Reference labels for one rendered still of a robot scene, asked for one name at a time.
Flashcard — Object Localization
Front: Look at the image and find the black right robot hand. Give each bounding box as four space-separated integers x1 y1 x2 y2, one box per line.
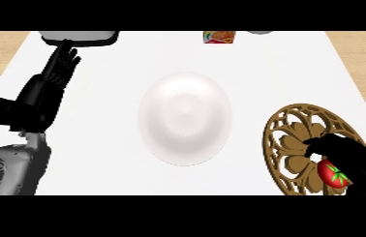
301 133 366 196

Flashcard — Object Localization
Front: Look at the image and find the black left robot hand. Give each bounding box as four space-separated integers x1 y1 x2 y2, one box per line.
0 39 83 134

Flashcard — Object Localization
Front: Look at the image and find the red tomato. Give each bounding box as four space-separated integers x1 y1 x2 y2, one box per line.
316 159 354 189

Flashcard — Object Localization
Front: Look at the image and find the brown openwork round placemat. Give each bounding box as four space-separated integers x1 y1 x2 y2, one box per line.
261 103 366 196

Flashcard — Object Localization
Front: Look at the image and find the white oval plate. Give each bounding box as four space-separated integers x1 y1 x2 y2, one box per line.
137 71 235 167

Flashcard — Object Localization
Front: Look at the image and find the grey and black appliance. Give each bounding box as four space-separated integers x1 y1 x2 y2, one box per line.
39 31 120 48

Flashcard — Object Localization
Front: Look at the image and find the red and orange food box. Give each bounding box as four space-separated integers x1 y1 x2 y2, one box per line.
204 31 238 44

